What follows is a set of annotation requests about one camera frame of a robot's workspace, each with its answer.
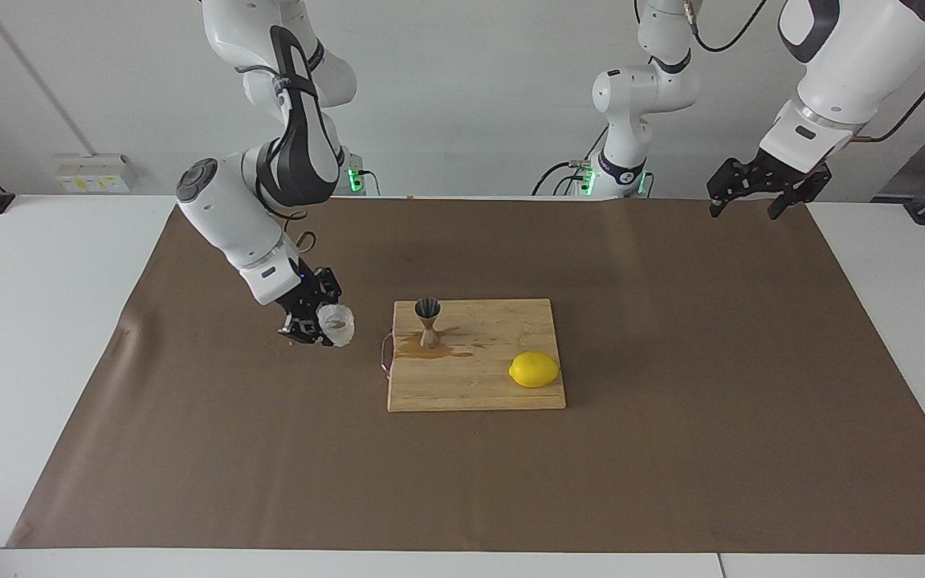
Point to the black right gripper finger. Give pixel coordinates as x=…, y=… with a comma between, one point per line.
x=332, y=287
x=302, y=329

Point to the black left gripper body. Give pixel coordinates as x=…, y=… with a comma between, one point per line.
x=788, y=172

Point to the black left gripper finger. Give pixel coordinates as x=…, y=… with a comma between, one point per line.
x=796, y=197
x=729, y=181

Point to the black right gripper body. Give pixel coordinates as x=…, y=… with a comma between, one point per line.
x=303, y=297

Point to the clear faceted glass cup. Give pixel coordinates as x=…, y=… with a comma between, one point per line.
x=340, y=325

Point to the steel double jigger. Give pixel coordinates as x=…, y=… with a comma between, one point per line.
x=429, y=317

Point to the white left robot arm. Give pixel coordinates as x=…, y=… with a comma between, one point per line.
x=856, y=72

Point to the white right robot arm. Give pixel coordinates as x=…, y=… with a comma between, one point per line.
x=230, y=217

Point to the brown paper table mat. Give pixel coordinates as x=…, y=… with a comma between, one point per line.
x=270, y=466

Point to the wooden cutting board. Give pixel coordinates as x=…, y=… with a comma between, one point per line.
x=470, y=385

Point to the yellow lemon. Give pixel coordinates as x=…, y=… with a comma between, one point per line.
x=534, y=370

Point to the white wall socket box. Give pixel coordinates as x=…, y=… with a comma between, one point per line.
x=93, y=172

